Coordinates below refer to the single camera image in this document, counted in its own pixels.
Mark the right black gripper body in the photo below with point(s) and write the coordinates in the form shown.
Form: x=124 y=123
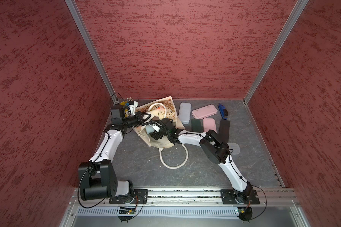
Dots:
x=160 y=134

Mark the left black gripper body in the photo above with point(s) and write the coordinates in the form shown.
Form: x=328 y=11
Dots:
x=135 y=120

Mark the cream floral canvas tote bag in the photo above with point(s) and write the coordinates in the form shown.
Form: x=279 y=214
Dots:
x=160 y=126

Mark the light grey pencil case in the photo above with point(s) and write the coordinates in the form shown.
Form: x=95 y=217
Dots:
x=184 y=112

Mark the green pencil case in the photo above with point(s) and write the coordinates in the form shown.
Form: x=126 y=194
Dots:
x=196 y=125

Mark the pink pencil case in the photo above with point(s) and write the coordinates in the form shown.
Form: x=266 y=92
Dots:
x=209 y=124
x=204 y=112

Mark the dark grey pencil case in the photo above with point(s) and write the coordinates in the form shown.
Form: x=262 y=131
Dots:
x=224 y=130

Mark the clear plastic pencil case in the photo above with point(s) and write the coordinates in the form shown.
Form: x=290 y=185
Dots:
x=234 y=148

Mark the light blue pencil case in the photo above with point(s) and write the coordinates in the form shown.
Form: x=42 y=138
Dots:
x=149 y=129

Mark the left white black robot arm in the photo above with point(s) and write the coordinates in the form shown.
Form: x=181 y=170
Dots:
x=97 y=177

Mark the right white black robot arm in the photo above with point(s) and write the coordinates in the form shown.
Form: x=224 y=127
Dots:
x=215 y=149

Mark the yellow cup with pens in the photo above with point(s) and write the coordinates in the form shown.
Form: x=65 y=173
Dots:
x=125 y=103

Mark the blue stapler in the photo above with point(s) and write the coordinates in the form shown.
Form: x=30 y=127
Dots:
x=223 y=111

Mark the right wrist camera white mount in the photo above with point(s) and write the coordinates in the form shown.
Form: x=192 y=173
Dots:
x=156 y=128

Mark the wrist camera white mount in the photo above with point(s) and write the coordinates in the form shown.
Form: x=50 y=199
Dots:
x=156 y=128
x=132 y=105

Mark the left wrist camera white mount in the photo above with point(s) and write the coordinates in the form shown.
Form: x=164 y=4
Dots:
x=132 y=105

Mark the aluminium front rail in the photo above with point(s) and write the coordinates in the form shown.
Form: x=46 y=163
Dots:
x=198 y=196

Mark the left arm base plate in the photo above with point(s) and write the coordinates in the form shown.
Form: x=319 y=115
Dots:
x=138 y=196

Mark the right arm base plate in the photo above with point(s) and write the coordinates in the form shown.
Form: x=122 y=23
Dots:
x=233 y=197

